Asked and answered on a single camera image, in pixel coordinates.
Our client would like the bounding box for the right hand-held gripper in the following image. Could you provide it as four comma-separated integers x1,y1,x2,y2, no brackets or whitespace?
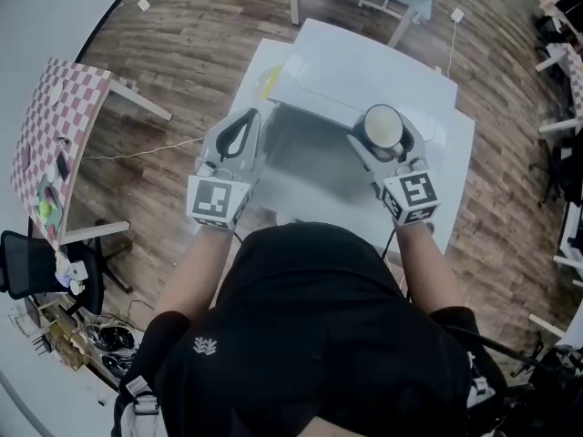
346,115,442,227

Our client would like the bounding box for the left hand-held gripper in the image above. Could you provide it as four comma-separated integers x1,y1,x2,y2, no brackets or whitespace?
186,107,265,231

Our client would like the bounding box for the person's left forearm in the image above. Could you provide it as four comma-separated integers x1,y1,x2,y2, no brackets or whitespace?
156,225,239,323

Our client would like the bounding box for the person's right forearm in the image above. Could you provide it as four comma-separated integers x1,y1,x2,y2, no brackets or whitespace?
393,222,466,317

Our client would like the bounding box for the clear bowl with yellow contents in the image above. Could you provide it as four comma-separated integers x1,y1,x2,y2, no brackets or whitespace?
253,64,286,103

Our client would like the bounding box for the black folding chair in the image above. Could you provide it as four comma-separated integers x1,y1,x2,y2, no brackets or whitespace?
529,128,583,209

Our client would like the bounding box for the pink checkered table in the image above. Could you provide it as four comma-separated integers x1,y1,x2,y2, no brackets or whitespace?
9,56,175,250

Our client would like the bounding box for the checkered table with white legs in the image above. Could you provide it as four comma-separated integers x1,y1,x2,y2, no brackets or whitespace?
534,41,583,137

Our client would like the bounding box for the person's black shirt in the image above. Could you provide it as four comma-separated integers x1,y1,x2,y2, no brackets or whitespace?
113,222,509,437

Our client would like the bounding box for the cluster of white dishes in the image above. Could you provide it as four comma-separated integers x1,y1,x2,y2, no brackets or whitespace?
54,252,91,296

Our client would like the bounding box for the black device in plastic bag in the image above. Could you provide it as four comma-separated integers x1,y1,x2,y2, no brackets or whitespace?
99,352,137,381
84,324,138,355

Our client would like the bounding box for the black office chair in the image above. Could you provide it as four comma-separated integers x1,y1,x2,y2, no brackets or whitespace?
0,218,134,319

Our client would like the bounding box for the cardboard box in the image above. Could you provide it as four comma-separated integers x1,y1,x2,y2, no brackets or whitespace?
26,297,93,373

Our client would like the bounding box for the white floor cable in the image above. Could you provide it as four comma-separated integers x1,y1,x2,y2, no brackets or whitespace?
80,135,207,164

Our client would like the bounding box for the black body cable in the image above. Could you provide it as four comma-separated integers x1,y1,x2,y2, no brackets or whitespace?
448,323,548,369

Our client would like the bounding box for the white strapped bag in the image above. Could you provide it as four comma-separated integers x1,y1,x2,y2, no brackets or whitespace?
121,374,169,437

